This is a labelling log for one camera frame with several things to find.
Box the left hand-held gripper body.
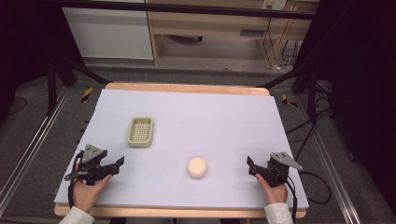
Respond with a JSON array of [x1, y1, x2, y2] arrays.
[[64, 144, 114, 187]]

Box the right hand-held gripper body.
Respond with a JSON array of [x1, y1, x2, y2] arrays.
[[262, 151, 304, 189]]

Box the person's right hand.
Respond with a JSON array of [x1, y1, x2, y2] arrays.
[[254, 173, 290, 205]]

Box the person's left hand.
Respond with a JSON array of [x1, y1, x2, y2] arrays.
[[72, 174, 113, 215]]

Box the green slotted soap dish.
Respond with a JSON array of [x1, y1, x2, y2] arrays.
[[126, 116, 155, 149]]

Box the round cream soap bar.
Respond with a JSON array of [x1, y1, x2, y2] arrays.
[[186, 155, 208, 180]]

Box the yellow black floor tape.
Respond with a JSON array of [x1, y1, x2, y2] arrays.
[[281, 92, 299, 108], [80, 86, 94, 104]]

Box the white foam mat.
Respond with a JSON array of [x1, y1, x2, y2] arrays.
[[52, 88, 310, 210]]

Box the black stand legs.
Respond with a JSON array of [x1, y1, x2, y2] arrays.
[[45, 54, 111, 117], [255, 63, 323, 124]]

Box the wooden table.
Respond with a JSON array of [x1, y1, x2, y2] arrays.
[[53, 81, 308, 219]]

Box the white cabinet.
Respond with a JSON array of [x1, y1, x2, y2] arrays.
[[61, 0, 154, 61]]

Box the wooden desk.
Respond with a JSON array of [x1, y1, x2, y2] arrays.
[[145, 0, 320, 68]]

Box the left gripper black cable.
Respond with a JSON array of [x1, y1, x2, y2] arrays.
[[64, 150, 86, 209]]

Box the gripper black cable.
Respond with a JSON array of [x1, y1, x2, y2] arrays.
[[64, 150, 86, 209], [285, 170, 332, 224]]

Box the black floor cables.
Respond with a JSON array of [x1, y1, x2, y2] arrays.
[[284, 80, 335, 162]]

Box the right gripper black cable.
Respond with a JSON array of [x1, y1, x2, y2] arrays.
[[285, 170, 332, 224]]

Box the metal floor rail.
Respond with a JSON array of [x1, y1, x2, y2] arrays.
[[0, 86, 72, 217], [295, 92, 366, 224]]

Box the cables under wooden desk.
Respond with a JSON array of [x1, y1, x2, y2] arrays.
[[262, 17, 301, 70]]

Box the black horizontal frame bar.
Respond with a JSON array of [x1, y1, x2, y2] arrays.
[[57, 0, 316, 21]]

